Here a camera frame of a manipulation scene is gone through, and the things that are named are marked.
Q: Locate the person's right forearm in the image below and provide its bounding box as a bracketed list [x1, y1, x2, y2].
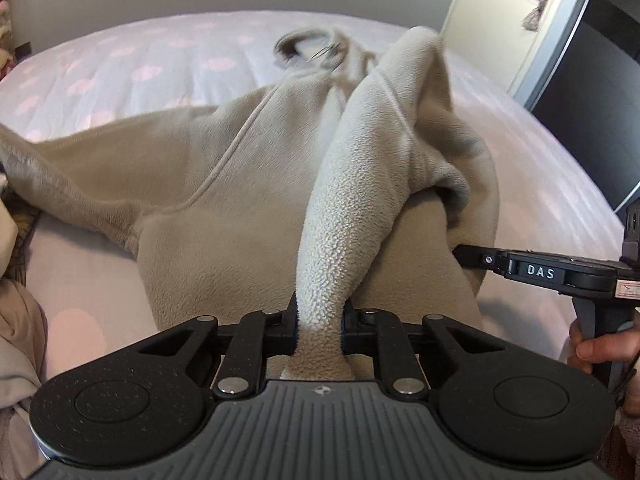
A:
[597, 400, 640, 480]

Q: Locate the grey tassel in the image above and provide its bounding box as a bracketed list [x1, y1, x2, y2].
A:
[522, 2, 546, 32]

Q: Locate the white door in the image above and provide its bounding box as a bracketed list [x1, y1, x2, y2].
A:
[440, 0, 583, 96]

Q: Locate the bed with pink dotted sheet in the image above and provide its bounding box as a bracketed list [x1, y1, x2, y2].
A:
[0, 9, 626, 411]

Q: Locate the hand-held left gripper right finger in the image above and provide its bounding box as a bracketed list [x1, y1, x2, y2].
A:
[341, 300, 506, 402]

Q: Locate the clear tube of plush toys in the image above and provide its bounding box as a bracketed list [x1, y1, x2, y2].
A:
[0, 0, 16, 81]

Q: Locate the grey door frame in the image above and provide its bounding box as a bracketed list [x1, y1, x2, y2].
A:
[507, 0, 606, 108]

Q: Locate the rumpled clothes pile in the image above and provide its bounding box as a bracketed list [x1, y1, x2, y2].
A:
[0, 195, 48, 480]

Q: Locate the person's right hand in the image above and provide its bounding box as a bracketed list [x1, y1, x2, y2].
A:
[569, 319, 640, 411]

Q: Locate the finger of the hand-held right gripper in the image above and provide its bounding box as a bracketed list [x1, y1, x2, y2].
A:
[452, 244, 511, 281]

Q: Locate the dark wardrobe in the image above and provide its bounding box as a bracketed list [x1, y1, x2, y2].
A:
[532, 0, 640, 216]

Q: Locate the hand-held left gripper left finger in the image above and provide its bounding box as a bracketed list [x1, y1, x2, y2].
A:
[132, 292, 301, 401]

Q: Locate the beige fleece hoodie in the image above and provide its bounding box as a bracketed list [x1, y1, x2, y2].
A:
[0, 25, 501, 381]

